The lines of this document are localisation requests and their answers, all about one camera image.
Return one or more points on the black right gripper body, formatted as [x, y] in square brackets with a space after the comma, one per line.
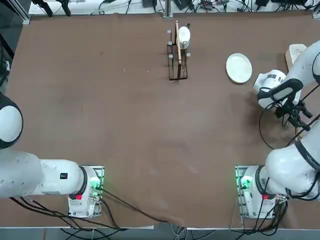
[287, 112]

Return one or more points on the black stand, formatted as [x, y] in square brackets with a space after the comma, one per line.
[7, 66]

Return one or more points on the aluminium frame post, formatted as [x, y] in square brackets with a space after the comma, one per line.
[168, 12]
[26, 18]
[317, 12]

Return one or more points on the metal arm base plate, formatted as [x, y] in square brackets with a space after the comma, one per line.
[237, 175]
[100, 170]

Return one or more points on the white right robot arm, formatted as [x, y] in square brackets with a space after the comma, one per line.
[287, 170]

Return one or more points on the black power adapter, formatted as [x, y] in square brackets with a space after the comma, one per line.
[182, 4]
[149, 3]

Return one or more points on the white round plate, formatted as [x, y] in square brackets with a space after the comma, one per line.
[238, 67]

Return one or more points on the red black usb hub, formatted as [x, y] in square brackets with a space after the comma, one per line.
[207, 3]

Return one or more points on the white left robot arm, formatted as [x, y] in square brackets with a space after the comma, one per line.
[55, 177]

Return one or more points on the beige lunch box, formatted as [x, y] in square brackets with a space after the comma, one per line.
[293, 51]

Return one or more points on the black tripod leg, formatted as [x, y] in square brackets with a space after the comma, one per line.
[65, 8]
[46, 8]

